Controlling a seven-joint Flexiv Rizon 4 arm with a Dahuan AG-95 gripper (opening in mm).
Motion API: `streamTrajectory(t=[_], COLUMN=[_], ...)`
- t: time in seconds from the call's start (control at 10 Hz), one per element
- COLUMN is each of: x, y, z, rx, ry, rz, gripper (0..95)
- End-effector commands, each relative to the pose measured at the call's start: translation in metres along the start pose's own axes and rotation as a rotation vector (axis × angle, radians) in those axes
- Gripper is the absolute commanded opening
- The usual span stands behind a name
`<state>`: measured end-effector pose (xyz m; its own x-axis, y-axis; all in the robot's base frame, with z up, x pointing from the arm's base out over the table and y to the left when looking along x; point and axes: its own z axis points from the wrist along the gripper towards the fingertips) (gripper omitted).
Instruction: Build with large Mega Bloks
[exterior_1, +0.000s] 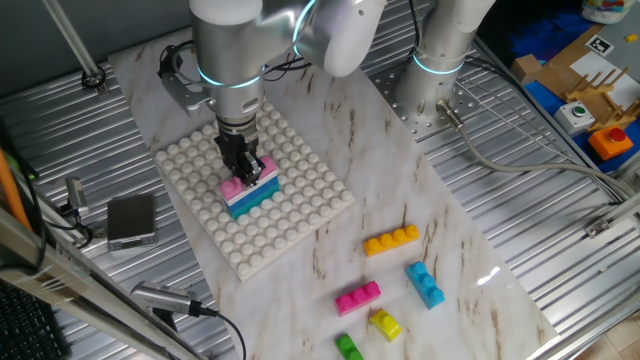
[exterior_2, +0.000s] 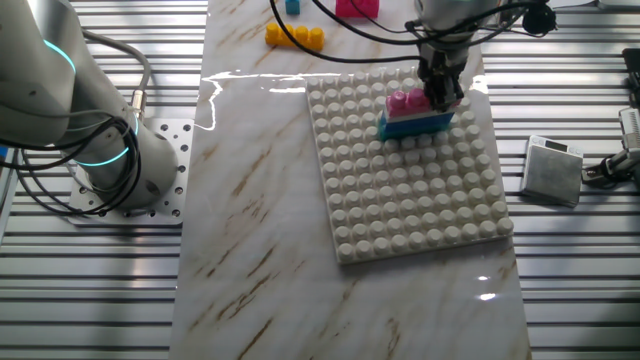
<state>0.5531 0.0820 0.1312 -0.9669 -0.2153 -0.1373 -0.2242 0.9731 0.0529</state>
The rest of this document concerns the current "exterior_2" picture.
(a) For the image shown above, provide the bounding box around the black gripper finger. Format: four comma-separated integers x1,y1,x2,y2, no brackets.
423,84,445,112
443,88,465,112

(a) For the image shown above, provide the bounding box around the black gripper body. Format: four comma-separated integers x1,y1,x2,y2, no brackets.
417,43,471,101

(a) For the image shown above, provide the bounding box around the white four-stud block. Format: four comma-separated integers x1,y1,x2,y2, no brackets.
382,107,457,124

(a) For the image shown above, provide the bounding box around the pink four-stud block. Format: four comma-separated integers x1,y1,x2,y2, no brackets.
385,88,462,120

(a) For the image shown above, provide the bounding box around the blue four-stud block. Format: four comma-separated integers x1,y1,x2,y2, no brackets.
379,112,455,135

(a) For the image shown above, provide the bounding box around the teal four-stud block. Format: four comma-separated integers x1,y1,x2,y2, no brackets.
378,124,451,142

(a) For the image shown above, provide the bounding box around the magenta three-stud block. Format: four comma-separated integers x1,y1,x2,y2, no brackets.
334,0,380,20

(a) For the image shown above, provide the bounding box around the white studded baseplate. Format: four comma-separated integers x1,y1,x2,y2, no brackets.
304,64,515,266

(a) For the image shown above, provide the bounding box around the silver digital scale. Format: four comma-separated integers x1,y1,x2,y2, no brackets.
519,134,585,209

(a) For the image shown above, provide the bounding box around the orange four-stud block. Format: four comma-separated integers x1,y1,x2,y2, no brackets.
264,22,326,53

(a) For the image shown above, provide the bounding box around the black device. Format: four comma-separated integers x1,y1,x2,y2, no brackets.
621,47,640,106

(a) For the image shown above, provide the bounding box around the marble pattern board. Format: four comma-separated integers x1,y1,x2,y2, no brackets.
168,0,534,360

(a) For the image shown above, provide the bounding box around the metal camera mount clamp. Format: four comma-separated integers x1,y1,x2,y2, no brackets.
582,148,640,190

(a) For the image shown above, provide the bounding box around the small silver camera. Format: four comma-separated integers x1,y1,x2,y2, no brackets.
618,107,640,151

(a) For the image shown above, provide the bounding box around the perforated robot base plate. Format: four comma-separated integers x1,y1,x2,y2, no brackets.
67,118,195,227

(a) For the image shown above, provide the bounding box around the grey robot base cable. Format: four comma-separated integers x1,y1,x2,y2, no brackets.
77,27,153,124

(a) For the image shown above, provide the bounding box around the black cable bundle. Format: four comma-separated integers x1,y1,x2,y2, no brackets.
0,107,145,216

